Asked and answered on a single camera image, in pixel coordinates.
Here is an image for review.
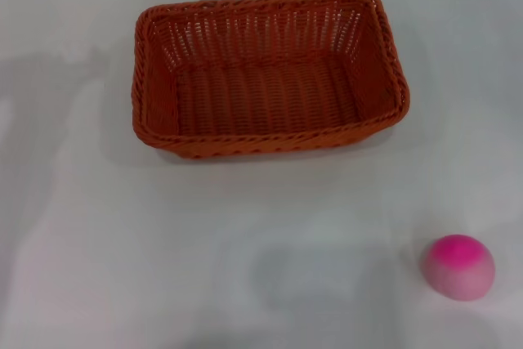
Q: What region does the orange woven plastic basket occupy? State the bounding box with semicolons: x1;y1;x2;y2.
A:
130;0;411;161

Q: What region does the pink peach toy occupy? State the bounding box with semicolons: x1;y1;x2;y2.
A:
419;234;496;301

